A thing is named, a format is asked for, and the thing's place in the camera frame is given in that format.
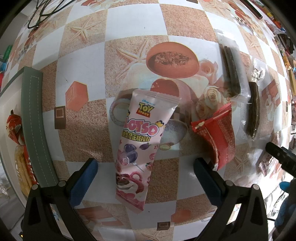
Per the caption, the clear seaweed stick packet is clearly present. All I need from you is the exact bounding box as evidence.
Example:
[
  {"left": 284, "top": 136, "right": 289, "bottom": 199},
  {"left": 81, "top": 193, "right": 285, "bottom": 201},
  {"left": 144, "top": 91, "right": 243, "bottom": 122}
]
[
  {"left": 216, "top": 29, "right": 251, "bottom": 99},
  {"left": 240, "top": 58, "right": 266, "bottom": 139}
]

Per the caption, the red printed snack bag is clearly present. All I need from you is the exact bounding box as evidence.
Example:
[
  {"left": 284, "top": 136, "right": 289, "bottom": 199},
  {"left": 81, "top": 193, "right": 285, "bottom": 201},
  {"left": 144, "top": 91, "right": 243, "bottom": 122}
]
[{"left": 6, "top": 111, "right": 25, "bottom": 146}]

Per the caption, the red-cased smartphone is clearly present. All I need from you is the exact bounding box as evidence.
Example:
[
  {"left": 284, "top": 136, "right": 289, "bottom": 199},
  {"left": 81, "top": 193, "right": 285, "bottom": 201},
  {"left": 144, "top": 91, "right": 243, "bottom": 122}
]
[{"left": 245, "top": 0, "right": 263, "bottom": 19}]

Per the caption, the pile of assorted snacks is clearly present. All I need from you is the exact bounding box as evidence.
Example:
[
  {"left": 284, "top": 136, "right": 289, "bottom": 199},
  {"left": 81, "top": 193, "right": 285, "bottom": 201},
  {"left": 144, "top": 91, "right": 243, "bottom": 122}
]
[{"left": 264, "top": 0, "right": 296, "bottom": 98}]

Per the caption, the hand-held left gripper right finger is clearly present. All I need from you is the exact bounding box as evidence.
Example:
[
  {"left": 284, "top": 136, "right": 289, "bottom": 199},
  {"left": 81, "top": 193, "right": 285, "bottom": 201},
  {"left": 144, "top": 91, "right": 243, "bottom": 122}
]
[{"left": 193, "top": 158, "right": 269, "bottom": 241}]

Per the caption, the pink cartoon snack packet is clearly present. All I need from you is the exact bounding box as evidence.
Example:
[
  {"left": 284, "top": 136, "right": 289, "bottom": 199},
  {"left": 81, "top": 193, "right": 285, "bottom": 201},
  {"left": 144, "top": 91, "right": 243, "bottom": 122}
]
[{"left": 115, "top": 89, "right": 181, "bottom": 214}]

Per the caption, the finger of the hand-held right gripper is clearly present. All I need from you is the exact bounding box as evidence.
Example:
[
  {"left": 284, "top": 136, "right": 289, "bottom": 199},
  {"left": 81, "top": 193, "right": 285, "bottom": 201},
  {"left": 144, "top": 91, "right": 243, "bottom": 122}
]
[{"left": 265, "top": 142, "right": 296, "bottom": 179}]

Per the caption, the red snack packet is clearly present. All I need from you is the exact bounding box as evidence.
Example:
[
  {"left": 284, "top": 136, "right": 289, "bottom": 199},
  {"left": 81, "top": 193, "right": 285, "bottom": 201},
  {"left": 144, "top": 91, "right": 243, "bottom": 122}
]
[{"left": 191, "top": 103, "right": 236, "bottom": 171}]

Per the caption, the yellow snack sticks bag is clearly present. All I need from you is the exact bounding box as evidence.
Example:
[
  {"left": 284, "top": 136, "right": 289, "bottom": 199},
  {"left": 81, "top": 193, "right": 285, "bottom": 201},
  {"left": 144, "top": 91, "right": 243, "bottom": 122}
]
[{"left": 14, "top": 145, "right": 38, "bottom": 197}]

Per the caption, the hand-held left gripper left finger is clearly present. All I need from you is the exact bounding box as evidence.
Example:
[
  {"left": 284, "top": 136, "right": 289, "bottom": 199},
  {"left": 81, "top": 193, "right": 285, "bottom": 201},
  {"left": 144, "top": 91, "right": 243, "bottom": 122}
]
[{"left": 21, "top": 158, "right": 99, "bottom": 241}]

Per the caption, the black charger cable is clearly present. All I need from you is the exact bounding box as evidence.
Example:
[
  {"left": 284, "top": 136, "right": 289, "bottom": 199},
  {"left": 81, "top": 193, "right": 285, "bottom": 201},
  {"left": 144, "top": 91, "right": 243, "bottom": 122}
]
[{"left": 28, "top": 0, "right": 77, "bottom": 29}]

